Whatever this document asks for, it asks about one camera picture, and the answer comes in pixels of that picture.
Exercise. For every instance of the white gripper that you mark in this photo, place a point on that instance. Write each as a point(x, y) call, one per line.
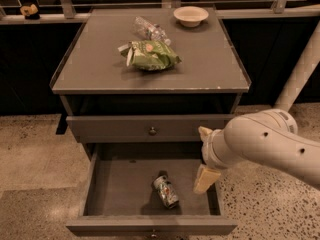
point(207, 149)

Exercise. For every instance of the green 7up can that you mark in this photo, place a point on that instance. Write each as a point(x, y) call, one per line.
point(166, 191)

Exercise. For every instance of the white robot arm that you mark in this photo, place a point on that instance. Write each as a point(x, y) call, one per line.
point(269, 137)

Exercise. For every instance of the round top drawer knob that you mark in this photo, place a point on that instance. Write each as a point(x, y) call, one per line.
point(152, 131)

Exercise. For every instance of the round drawer knob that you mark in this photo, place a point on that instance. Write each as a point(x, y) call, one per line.
point(154, 235)
point(152, 131)

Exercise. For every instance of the open grey middle drawer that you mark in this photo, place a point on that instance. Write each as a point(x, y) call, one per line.
point(120, 198)

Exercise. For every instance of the round middle drawer knob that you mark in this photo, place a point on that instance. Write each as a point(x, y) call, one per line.
point(154, 235)

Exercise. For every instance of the grey drawer cabinet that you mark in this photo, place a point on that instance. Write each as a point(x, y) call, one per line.
point(94, 79)

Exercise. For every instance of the grey top drawer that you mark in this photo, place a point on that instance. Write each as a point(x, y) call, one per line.
point(116, 129)

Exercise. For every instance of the green chip bag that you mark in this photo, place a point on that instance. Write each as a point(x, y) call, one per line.
point(149, 55)

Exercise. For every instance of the clear plastic water bottle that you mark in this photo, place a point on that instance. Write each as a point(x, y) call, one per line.
point(149, 30)

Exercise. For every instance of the white paper bowl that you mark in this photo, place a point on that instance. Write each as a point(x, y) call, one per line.
point(190, 16)

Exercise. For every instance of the small yellow black object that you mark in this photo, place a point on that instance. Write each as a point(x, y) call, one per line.
point(30, 12)

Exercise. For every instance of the metal railing frame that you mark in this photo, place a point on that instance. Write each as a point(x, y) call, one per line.
point(66, 4)

